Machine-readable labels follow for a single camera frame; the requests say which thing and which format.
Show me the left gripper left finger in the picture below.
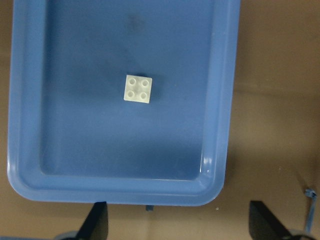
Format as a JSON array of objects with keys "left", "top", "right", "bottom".
[{"left": 76, "top": 202, "right": 109, "bottom": 240}]

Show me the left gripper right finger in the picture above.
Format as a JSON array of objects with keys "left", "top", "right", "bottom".
[{"left": 248, "top": 200, "right": 293, "bottom": 240}]

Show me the white block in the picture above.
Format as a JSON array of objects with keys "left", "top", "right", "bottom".
[{"left": 123, "top": 74, "right": 153, "bottom": 104}]

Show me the blue plastic tray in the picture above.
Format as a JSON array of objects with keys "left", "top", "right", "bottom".
[{"left": 7, "top": 0, "right": 241, "bottom": 206}]

